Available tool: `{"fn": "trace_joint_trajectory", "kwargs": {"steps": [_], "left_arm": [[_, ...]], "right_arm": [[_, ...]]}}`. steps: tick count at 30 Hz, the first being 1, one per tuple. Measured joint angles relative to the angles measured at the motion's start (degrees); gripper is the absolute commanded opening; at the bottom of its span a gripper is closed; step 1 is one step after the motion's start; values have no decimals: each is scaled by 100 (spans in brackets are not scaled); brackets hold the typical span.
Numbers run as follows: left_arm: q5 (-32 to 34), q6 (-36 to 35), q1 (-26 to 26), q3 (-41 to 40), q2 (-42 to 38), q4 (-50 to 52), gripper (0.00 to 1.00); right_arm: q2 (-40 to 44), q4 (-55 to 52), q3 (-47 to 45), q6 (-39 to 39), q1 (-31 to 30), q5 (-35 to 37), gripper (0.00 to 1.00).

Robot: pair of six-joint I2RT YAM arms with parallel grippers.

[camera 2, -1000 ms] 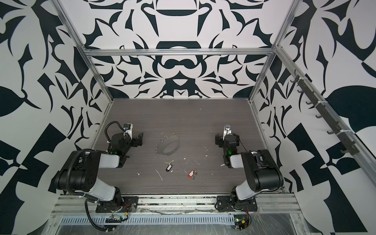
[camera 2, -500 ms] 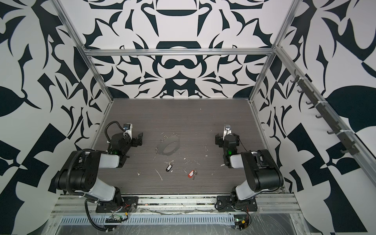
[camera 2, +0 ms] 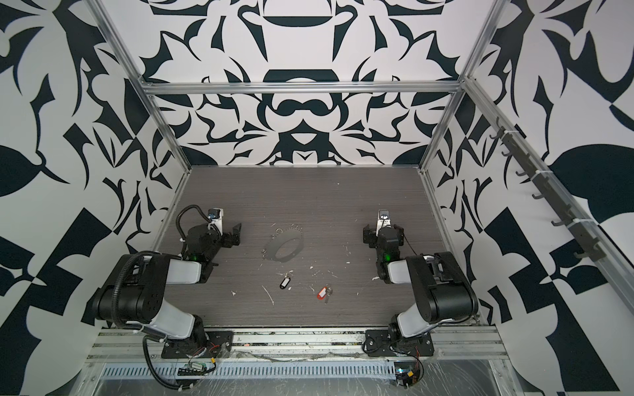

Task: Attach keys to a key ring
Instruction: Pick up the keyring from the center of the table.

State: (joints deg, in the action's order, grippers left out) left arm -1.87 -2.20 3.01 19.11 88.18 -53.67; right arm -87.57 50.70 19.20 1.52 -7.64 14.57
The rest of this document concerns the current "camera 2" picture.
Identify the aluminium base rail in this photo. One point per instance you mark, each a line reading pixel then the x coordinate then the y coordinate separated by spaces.
pixel 340 344

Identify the perforated metal ring plate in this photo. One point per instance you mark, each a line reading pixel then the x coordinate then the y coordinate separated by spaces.
pixel 284 246

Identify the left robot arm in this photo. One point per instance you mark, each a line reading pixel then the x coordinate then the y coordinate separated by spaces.
pixel 133 296

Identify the red key tag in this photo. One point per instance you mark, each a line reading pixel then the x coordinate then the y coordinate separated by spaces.
pixel 321 294

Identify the silver key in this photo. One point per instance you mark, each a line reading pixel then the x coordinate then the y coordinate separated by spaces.
pixel 328 293

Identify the horizontal aluminium frame bar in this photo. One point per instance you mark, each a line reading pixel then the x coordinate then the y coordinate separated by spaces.
pixel 296 87

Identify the right circuit board with wires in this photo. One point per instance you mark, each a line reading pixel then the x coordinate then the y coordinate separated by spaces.
pixel 408 373

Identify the circuit board with wires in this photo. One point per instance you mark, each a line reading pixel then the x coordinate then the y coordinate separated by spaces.
pixel 197 368
pixel 408 373

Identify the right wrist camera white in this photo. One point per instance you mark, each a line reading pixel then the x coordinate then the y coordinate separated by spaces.
pixel 383 220

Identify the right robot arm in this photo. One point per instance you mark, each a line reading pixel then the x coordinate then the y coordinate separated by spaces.
pixel 442 293

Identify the black key tag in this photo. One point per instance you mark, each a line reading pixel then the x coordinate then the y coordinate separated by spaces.
pixel 285 282

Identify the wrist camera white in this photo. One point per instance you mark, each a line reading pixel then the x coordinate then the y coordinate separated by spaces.
pixel 383 220
pixel 215 219

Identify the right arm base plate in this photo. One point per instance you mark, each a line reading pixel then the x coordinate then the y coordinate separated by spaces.
pixel 380 343

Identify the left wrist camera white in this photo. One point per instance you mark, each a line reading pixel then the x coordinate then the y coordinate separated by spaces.
pixel 215 219

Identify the white slotted cable duct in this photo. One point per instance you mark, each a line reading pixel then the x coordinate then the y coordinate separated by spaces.
pixel 381 370

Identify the left circuit board with wires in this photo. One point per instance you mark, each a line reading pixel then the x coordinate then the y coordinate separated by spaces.
pixel 197 368

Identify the wall hook rail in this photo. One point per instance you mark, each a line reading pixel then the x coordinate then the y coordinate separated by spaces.
pixel 569 213

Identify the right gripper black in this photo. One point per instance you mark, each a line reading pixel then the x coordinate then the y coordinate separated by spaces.
pixel 369 236

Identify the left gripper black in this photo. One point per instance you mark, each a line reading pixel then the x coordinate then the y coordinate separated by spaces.
pixel 226 235

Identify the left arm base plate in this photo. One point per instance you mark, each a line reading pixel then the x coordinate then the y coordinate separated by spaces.
pixel 213 345

